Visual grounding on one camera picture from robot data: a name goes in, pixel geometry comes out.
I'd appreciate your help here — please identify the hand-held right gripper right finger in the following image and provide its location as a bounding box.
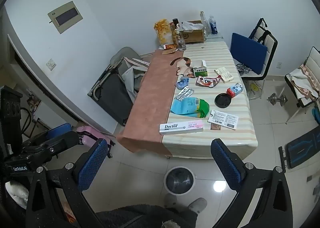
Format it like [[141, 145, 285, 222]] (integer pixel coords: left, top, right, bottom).
[[210, 138, 297, 228]]

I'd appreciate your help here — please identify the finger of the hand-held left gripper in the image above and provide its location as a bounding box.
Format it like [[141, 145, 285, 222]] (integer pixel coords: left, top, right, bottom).
[[22, 130, 80, 155], [30, 123, 72, 147]]

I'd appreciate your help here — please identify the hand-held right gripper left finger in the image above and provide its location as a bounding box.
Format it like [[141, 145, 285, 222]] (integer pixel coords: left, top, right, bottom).
[[26, 138, 108, 228]]

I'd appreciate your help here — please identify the round white trash bin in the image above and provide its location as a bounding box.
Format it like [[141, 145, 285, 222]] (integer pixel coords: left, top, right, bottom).
[[164, 166, 195, 195]]

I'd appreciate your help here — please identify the beige medicine box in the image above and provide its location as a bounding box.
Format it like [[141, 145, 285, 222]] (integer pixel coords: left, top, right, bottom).
[[214, 67, 234, 84]]

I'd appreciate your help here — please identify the blue wrapper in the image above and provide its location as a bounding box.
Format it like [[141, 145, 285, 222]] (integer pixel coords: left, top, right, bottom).
[[176, 77, 189, 90]]

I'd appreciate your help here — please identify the pink suitcase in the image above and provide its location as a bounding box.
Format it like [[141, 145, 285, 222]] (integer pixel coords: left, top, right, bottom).
[[76, 125, 117, 160]]

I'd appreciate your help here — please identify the striped tablecloth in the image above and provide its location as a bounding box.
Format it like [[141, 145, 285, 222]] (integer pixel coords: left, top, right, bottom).
[[162, 41, 258, 160]]

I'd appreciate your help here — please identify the white labelled sachet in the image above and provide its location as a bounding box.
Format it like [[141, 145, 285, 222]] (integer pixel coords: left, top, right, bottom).
[[208, 110, 239, 130]]

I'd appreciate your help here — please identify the grey slipper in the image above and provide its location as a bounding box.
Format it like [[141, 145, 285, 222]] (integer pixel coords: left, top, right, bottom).
[[188, 198, 208, 215]]

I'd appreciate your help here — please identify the white pink toothpaste box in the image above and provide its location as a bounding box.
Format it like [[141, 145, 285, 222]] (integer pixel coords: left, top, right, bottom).
[[159, 119, 204, 135]]

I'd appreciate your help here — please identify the grey folding chair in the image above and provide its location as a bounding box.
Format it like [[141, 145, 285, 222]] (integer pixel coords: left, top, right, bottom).
[[87, 47, 150, 126]]

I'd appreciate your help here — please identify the round black lid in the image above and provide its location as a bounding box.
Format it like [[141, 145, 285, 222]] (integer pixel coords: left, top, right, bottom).
[[214, 93, 232, 108]]

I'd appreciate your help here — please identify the blue green plastic bag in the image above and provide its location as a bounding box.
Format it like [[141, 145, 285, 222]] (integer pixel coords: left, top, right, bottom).
[[170, 97, 210, 118]]

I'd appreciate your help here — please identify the person's dark clothing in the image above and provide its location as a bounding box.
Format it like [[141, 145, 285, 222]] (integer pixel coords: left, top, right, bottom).
[[96, 205, 198, 228]]

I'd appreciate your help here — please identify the small blue red carton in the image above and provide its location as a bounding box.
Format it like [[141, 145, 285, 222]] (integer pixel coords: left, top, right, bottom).
[[226, 83, 243, 99]]

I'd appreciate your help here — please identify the black blue fitness board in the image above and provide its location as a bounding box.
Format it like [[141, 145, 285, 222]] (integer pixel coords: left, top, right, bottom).
[[279, 125, 320, 170]]

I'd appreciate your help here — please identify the silver blister pack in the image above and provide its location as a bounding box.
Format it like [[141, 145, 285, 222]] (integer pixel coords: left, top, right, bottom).
[[176, 86, 195, 101]]

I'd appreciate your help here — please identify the yellow smiley bag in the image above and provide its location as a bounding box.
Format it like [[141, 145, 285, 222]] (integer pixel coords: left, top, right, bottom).
[[246, 79, 263, 100]]

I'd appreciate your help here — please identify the metal dumbbell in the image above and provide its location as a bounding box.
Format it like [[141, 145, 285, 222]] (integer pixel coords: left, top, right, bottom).
[[267, 94, 288, 106]]

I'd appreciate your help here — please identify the red white snack packet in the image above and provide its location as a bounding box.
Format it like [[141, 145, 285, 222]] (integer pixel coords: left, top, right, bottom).
[[195, 75, 222, 88]]

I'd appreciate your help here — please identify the grey white cloth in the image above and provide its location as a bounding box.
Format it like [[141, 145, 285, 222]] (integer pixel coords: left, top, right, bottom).
[[122, 58, 150, 94]]

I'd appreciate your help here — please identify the pink brown table cloth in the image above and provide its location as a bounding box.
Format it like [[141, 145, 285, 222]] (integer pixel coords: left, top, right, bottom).
[[116, 48, 184, 157]]

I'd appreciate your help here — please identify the green white medicine box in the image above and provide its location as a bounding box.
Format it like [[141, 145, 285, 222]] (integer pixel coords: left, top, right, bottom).
[[192, 60, 208, 78]]

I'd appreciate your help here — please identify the blue slipper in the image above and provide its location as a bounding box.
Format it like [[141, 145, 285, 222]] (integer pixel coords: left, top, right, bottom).
[[311, 108, 320, 125]]

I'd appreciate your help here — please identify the beige cloth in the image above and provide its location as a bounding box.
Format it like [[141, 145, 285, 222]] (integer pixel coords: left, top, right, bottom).
[[287, 64, 320, 100]]

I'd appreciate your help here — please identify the clear pump bottle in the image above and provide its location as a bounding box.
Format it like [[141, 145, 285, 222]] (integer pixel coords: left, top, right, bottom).
[[174, 28, 187, 52]]

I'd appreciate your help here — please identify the black white chair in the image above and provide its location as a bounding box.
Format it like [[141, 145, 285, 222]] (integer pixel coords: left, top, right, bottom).
[[235, 18, 278, 99], [284, 46, 320, 123]]

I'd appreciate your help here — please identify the cardboard box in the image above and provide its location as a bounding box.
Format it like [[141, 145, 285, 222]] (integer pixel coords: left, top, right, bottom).
[[179, 20, 205, 45]]

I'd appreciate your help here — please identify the blue label water bottle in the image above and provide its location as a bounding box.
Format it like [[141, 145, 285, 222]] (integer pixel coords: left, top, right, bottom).
[[209, 15, 218, 35]]

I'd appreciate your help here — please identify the orange snack bag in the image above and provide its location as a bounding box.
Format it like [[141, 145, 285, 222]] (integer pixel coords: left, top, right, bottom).
[[154, 19, 174, 46]]

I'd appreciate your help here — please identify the tall clear glass bottle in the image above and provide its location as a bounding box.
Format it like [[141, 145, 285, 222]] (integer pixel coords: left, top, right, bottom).
[[199, 11, 210, 36]]

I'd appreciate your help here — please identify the white plastic bag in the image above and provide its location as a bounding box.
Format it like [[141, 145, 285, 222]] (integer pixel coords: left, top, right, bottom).
[[182, 22, 203, 30]]

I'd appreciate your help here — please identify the bundle of cables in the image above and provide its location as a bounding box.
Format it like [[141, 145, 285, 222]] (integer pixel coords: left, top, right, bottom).
[[235, 63, 250, 76]]

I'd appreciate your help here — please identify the beige wall panel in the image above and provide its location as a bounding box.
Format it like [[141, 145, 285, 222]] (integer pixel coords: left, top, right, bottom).
[[47, 1, 84, 34]]

